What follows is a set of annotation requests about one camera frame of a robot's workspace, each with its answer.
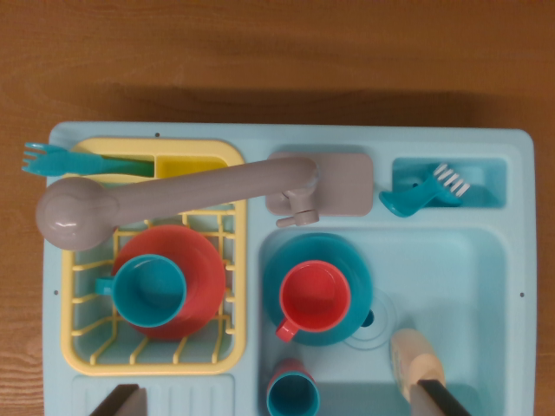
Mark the grey toy faucet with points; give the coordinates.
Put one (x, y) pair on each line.
(217, 186)

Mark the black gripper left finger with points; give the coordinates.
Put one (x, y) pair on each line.
(126, 403)

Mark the beige bread-shaped toy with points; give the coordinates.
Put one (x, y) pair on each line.
(416, 355)

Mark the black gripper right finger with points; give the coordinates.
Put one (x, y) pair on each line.
(433, 401)

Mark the teal plastic fork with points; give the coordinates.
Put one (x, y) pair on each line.
(56, 161)

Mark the light blue toy sink unit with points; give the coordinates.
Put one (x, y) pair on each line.
(433, 268)

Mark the teal plastic tumbler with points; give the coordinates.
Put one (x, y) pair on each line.
(292, 396)

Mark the red plastic plate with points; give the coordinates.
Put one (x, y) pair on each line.
(204, 260)

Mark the teal dish brush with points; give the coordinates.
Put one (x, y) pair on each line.
(407, 201)

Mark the yellow dish rack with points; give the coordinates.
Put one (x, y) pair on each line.
(152, 369)

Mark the green plastic utensil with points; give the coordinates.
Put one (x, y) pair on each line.
(130, 167)

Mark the teal plastic plate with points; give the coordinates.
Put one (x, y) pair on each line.
(355, 281)

